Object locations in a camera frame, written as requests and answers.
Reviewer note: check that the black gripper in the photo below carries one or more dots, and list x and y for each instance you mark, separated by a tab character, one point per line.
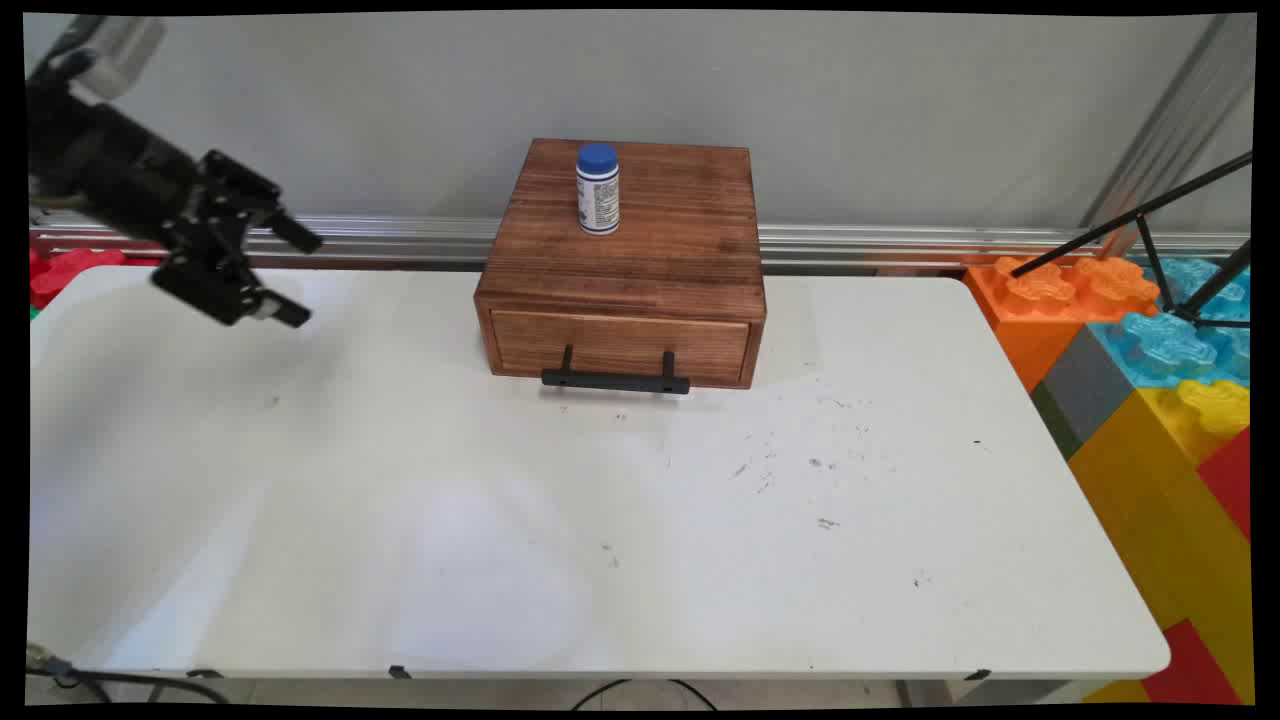
140	180

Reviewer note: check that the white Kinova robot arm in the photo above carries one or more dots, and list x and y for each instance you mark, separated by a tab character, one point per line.
112	52

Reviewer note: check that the giant red building brick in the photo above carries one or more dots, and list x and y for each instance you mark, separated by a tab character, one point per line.
1195	670
1232	480
70	272

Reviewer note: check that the white bottle with blue cap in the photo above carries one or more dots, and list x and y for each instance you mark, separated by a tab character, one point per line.
598	195

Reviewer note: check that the brown wooden drawer cabinet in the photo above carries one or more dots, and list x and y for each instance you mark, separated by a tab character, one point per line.
650	240

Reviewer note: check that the giant orange building brick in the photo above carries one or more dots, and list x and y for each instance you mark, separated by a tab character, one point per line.
1040	325

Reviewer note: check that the giant grey building brick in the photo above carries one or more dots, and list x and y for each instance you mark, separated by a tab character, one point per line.
1085	380

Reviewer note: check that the black tripod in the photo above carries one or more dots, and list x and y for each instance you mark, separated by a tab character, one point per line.
1130	214

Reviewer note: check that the giant translucent blue building brick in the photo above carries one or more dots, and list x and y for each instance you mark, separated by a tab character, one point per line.
1165	345

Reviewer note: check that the giant yellow building brick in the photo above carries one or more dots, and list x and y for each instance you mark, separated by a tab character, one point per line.
1150	500

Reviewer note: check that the horizontal aluminium rail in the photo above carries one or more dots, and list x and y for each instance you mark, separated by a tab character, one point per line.
400	240

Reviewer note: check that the slanted aluminium post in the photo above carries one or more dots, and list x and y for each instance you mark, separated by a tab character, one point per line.
1180	120

